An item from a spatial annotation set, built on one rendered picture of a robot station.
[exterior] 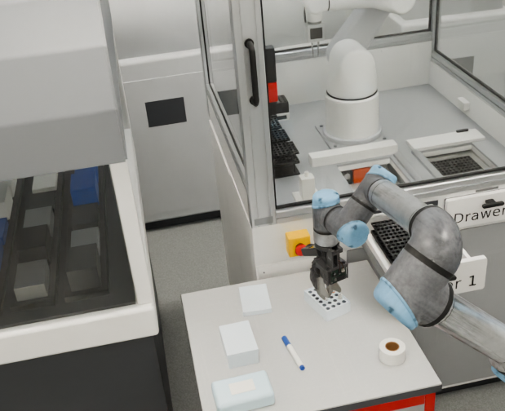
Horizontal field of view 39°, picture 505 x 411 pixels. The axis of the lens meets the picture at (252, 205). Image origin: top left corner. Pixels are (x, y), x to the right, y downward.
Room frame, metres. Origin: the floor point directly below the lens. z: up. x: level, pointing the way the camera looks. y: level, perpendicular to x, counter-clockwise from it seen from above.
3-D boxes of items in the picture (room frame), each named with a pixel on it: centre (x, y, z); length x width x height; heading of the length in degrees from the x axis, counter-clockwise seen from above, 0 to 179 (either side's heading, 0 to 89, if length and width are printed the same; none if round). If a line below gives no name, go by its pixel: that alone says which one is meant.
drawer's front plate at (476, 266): (1.60, -0.51, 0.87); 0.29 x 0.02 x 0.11; 99
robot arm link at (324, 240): (1.65, -0.20, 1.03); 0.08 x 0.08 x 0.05
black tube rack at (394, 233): (1.80, -0.48, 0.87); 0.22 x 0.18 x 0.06; 9
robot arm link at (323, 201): (1.65, -0.20, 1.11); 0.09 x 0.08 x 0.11; 24
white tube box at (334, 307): (1.68, -0.20, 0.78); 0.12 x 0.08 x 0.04; 26
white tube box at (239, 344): (1.51, 0.07, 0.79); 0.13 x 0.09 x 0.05; 10
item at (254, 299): (1.73, 0.02, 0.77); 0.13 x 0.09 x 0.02; 4
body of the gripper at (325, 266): (1.64, -0.20, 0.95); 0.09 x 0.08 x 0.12; 26
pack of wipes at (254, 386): (1.33, 0.07, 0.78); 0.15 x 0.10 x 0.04; 101
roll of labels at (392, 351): (1.43, -0.34, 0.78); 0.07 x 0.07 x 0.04
